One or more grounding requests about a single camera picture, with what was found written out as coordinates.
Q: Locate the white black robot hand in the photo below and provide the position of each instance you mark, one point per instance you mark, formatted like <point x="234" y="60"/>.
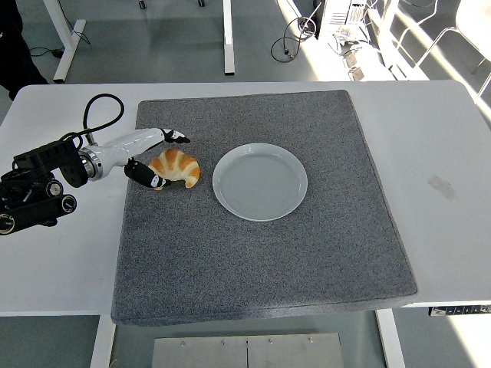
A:
<point x="126" y="143"/>

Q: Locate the golden croissant bread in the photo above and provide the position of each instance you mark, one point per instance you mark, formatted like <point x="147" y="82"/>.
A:
<point x="178" y="165"/>

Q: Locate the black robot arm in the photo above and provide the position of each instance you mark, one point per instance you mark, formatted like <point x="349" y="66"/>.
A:
<point x="42" y="161"/>

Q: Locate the light grey round plate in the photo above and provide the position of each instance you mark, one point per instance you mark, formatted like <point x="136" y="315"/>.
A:
<point x="261" y="184"/>

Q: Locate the grey metal plate with screws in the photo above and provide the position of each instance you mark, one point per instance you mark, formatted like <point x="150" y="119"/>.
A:
<point x="245" y="350"/>

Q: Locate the white desk leg with foot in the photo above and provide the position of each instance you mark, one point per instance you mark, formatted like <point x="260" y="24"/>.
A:
<point x="228" y="38"/>
<point x="67" y="57"/>

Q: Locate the person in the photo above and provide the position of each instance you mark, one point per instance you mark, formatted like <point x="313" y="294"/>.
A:
<point x="11" y="57"/>

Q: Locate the grey felt table mat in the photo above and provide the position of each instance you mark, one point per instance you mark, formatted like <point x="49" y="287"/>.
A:
<point x="268" y="260"/>

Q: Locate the white table leg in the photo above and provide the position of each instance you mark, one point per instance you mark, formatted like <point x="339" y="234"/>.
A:
<point x="103" y="341"/>
<point x="389" y="337"/>

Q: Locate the white power strip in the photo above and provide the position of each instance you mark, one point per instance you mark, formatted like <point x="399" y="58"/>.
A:
<point x="356" y="71"/>

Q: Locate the white equipment box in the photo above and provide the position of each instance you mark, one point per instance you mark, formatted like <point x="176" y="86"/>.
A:
<point x="337" y="15"/>

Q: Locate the black table control panel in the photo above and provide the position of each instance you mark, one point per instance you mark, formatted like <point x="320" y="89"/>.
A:
<point x="460" y="311"/>

